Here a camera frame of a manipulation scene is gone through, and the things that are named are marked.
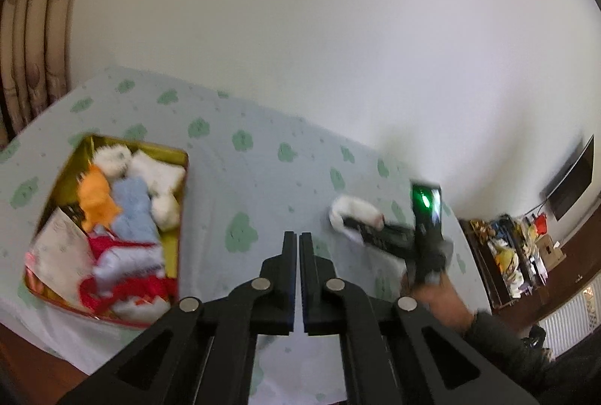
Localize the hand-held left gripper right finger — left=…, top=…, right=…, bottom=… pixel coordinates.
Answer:
left=299, top=232, right=541, bottom=405

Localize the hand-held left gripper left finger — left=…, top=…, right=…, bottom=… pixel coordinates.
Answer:
left=56, top=230, right=297, bottom=405

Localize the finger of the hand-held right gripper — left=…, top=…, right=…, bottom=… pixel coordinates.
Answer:
left=342, top=216, right=416, bottom=264
left=376, top=219, right=416, bottom=242

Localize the blue soft cloth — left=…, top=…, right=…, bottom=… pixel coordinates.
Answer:
left=110, top=177, right=160, bottom=246

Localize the red and pale blue cloth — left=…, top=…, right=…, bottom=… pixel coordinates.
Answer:
left=77, top=231, right=179, bottom=321

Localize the orange sock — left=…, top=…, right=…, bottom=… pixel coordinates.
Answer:
left=76, top=165, right=124, bottom=232

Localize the white printed cloth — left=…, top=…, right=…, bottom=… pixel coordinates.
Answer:
left=30, top=208, right=92, bottom=298

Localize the red tin box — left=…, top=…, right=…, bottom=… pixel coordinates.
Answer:
left=23, top=133, right=190, bottom=331

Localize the person's right forearm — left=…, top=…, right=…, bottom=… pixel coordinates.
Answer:
left=462, top=310, right=566, bottom=405

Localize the person's right hand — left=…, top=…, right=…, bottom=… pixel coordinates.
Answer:
left=401, top=271, right=476, bottom=334

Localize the dark wooden cabinet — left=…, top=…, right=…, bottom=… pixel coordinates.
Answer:
left=460, top=212, right=569, bottom=309

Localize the pile of assorted toys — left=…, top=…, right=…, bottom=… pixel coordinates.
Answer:
left=472, top=212, right=566, bottom=298

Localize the white radiator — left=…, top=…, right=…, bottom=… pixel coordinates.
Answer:
left=540, top=280, right=601, bottom=356

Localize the white folded sock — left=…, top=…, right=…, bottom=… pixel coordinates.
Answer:
left=127, top=150, right=186, bottom=199

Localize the white fluffy sock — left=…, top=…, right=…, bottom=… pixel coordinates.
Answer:
left=91, top=143, right=134, bottom=178

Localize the beige patterned curtain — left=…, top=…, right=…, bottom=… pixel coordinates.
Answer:
left=0, top=0, right=99, bottom=138

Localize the black wall television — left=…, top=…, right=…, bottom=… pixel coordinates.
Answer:
left=542, top=137, right=595, bottom=220

